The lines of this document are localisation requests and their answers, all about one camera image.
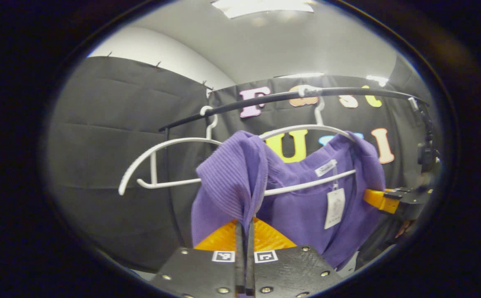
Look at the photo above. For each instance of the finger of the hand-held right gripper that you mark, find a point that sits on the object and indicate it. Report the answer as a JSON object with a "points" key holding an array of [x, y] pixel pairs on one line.
{"points": [[405, 203]]}

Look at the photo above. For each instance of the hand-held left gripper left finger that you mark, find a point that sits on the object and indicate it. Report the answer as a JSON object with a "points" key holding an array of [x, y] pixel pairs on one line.
{"points": [[239, 265]]}

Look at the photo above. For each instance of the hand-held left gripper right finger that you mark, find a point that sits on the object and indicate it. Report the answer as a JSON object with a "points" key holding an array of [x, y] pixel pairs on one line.
{"points": [[250, 265]]}

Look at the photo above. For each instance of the purple knit sweater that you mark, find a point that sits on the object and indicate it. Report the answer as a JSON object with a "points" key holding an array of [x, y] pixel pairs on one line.
{"points": [[298, 211]]}

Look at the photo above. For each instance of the white clothes hanger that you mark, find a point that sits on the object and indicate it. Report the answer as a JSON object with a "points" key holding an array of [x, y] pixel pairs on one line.
{"points": [[302, 183], [154, 169]]}

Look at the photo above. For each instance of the black clothes rack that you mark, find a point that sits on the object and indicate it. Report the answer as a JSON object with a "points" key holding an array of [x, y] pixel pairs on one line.
{"points": [[348, 90]]}

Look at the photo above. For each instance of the small ceiling light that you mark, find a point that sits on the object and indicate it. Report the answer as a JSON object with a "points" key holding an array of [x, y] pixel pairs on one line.
{"points": [[377, 79]]}

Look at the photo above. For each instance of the black backdrop cloth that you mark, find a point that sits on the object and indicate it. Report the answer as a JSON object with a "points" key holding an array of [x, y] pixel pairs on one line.
{"points": [[108, 145]]}

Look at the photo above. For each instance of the large ceiling light panel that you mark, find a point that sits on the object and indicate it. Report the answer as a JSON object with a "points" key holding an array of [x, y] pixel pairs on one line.
{"points": [[261, 7]]}

